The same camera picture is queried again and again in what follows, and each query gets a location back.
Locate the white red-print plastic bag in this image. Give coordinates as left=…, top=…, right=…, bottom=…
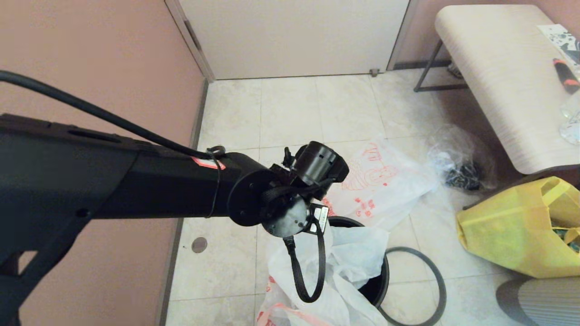
left=256, top=224, right=390, bottom=326

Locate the white bag with orange print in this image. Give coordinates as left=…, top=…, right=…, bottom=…
left=319, top=138, right=442, bottom=231

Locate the black trash bin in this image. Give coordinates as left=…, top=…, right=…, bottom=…
left=329, top=216, right=390, bottom=308

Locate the clear bag with black items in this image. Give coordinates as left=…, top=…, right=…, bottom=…
left=427, top=125, right=498, bottom=192

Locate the yellow fabric tote bag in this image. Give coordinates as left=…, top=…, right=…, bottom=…
left=457, top=177, right=580, bottom=279

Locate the grey baseboard strip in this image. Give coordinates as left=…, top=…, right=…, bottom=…
left=156, top=78, right=210, bottom=326

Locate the white door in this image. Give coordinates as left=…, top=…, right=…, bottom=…
left=179, top=0, right=412, bottom=80

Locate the white wood-grain table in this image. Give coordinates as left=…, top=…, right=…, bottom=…
left=414, top=5, right=580, bottom=176

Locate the grey ribbed bin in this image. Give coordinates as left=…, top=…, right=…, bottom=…
left=495, top=277, right=580, bottom=326

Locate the teal patterned packet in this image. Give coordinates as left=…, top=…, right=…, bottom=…
left=552, top=225, right=580, bottom=254

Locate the clear crumpled plastic bottle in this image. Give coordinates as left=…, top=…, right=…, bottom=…
left=559, top=93, right=580, bottom=145

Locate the black orange tool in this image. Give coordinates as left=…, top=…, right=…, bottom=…
left=552, top=59, right=580, bottom=96

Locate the printed white paper sheet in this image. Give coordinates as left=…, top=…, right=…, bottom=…
left=537, top=25, right=580, bottom=56

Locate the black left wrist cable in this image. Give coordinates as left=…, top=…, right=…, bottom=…
left=0, top=70, right=327, bottom=303

